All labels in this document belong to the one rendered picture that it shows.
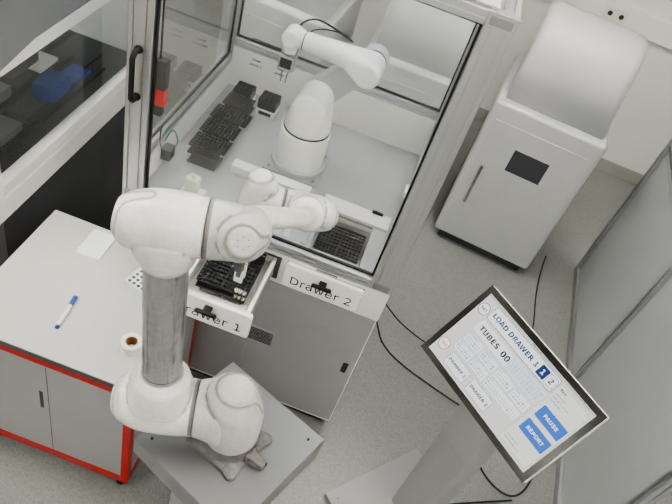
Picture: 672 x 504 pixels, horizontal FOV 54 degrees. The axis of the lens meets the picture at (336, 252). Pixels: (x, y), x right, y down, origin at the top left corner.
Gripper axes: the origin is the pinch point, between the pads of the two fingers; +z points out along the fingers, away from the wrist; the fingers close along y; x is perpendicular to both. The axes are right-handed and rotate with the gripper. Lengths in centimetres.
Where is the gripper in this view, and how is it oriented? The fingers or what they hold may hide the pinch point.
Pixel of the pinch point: (240, 272)
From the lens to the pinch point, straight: 216.9
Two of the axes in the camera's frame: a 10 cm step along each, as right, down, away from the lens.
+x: 9.3, 3.6, -0.2
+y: -2.6, 6.3, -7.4
